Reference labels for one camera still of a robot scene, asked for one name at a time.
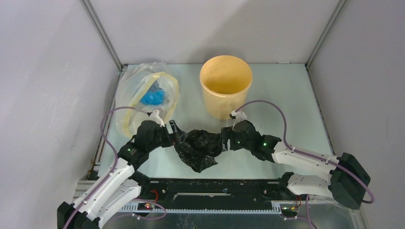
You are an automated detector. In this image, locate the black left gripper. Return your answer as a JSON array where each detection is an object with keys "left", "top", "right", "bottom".
[{"left": 147, "top": 120, "right": 187, "bottom": 152}]

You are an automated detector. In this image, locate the black trash bag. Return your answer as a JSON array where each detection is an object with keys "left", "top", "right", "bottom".
[{"left": 174, "top": 129, "right": 223, "bottom": 173}]

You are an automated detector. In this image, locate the clear plastic bag yellow rim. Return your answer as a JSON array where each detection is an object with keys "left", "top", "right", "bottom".
[{"left": 115, "top": 62, "right": 180, "bottom": 138}]

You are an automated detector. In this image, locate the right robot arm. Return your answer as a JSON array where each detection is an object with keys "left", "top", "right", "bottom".
[{"left": 221, "top": 120, "right": 371, "bottom": 210}]

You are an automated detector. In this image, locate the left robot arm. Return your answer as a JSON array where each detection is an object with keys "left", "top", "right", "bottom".
[{"left": 57, "top": 120, "right": 187, "bottom": 229}]

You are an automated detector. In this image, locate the blue trash bag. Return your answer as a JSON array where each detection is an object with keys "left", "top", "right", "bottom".
[{"left": 140, "top": 82, "right": 165, "bottom": 105}]

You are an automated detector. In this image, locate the cream yellow trash bin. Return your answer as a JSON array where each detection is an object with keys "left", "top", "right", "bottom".
[{"left": 199, "top": 55, "right": 253, "bottom": 120}]

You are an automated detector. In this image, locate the left circuit board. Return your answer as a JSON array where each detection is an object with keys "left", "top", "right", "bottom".
[{"left": 137, "top": 203, "right": 155, "bottom": 211}]

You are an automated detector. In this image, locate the circuit board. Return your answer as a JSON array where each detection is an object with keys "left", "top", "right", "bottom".
[
  {"left": 281, "top": 207, "right": 299, "bottom": 220},
  {"left": 137, "top": 203, "right": 155, "bottom": 211}
]

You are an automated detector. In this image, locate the right circuit board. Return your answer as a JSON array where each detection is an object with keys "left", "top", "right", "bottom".
[{"left": 281, "top": 207, "right": 299, "bottom": 220}]

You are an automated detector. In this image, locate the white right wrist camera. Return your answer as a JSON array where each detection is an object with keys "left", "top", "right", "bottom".
[{"left": 230, "top": 110, "right": 247, "bottom": 130}]

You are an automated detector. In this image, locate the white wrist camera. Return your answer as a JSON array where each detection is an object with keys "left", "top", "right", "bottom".
[
  {"left": 230, "top": 110, "right": 247, "bottom": 130},
  {"left": 149, "top": 109, "right": 165, "bottom": 127}
]

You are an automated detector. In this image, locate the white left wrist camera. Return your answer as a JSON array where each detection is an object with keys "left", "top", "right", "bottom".
[{"left": 149, "top": 109, "right": 165, "bottom": 127}]

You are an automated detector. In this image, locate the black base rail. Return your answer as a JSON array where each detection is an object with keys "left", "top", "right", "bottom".
[{"left": 130, "top": 172, "right": 305, "bottom": 212}]

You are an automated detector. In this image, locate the right aluminium frame post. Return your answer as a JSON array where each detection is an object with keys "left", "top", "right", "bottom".
[{"left": 305, "top": 0, "right": 348, "bottom": 70}]

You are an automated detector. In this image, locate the aluminium frame post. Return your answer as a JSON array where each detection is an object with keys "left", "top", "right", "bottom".
[
  {"left": 305, "top": 0, "right": 348, "bottom": 70},
  {"left": 80, "top": 0, "right": 124, "bottom": 71}
]

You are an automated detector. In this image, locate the left aluminium frame post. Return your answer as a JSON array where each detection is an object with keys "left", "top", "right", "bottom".
[{"left": 80, "top": 0, "right": 124, "bottom": 71}]

